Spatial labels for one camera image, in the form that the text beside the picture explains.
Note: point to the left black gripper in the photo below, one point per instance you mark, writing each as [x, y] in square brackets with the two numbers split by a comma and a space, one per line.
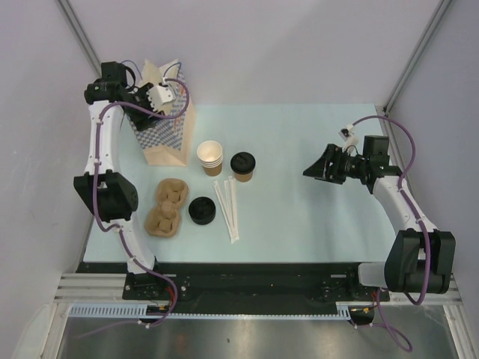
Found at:
[142, 122]

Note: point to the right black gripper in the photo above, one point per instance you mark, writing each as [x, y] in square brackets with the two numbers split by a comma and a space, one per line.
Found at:
[322, 170]

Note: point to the checkered paper takeout bag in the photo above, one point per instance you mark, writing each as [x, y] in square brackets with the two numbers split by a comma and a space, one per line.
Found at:
[169, 141]

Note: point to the brown paper coffee cup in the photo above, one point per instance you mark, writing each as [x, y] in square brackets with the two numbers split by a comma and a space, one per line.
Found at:
[243, 177]

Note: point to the stack of paper cups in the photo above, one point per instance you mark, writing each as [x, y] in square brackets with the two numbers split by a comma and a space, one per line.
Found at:
[210, 155]

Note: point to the black cup lid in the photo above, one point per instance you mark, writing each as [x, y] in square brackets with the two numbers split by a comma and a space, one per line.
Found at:
[242, 163]

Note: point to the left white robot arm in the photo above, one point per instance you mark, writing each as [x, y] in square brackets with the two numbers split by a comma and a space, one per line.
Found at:
[110, 197]

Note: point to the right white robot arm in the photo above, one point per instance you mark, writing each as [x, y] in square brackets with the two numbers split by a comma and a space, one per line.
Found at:
[421, 257]

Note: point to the brown cardboard cup carrier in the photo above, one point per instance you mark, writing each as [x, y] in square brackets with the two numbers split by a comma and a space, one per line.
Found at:
[164, 218]

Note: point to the wrapped straw right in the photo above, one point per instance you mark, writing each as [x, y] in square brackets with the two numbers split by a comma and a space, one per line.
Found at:
[233, 185]

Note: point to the wrapped straw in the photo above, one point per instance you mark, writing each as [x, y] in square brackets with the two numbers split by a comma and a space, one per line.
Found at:
[227, 185]
[233, 185]
[220, 193]

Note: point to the wrapped straw left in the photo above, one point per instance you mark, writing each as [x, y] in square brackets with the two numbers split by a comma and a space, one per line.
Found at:
[220, 193]

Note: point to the wrapped straw middle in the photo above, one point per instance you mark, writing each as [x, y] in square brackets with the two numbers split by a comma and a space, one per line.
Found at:
[227, 185]

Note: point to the stack of black lids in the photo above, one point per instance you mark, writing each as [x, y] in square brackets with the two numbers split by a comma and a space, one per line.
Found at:
[202, 210]

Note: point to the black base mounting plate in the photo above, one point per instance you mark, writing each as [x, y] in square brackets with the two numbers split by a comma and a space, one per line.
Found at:
[273, 287]

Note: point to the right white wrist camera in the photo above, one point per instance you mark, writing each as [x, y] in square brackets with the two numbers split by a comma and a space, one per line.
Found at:
[349, 137]

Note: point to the white cable duct rail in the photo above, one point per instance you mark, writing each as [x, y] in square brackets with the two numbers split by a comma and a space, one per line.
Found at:
[150, 313]

